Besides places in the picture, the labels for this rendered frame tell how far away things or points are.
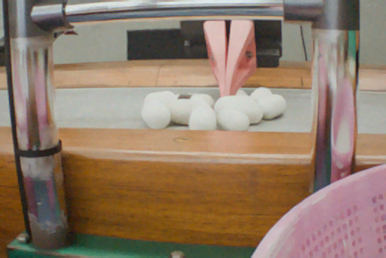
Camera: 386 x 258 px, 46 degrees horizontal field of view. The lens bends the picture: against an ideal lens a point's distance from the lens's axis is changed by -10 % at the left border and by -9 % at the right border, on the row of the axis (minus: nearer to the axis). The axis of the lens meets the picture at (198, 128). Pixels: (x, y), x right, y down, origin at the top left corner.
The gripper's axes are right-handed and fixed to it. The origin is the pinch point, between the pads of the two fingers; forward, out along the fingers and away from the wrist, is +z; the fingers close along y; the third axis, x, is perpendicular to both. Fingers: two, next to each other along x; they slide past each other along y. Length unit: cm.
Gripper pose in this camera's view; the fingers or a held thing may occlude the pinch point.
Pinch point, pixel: (225, 95)
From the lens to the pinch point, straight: 44.6
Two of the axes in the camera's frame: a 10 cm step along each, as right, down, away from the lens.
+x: 1.3, 5.8, 8.0
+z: -1.2, 8.1, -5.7
